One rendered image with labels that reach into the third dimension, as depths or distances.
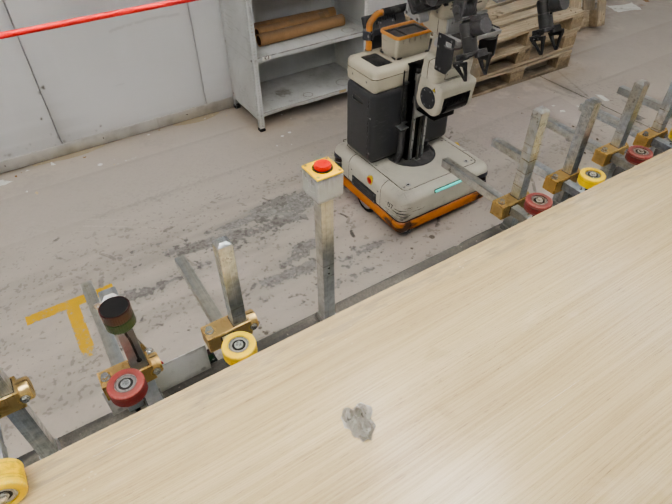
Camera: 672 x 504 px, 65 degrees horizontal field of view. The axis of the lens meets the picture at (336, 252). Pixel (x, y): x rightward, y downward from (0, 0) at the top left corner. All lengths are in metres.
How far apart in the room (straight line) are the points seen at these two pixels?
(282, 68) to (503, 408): 3.44
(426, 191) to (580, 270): 1.39
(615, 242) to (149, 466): 1.30
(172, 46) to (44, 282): 1.75
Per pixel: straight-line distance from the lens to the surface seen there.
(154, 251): 2.96
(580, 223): 1.70
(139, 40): 3.80
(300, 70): 4.33
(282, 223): 2.98
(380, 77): 2.68
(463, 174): 1.92
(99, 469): 1.18
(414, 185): 2.79
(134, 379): 1.27
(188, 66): 3.95
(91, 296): 1.54
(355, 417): 1.13
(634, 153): 2.09
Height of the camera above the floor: 1.89
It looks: 43 degrees down
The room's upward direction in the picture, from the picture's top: 1 degrees counter-clockwise
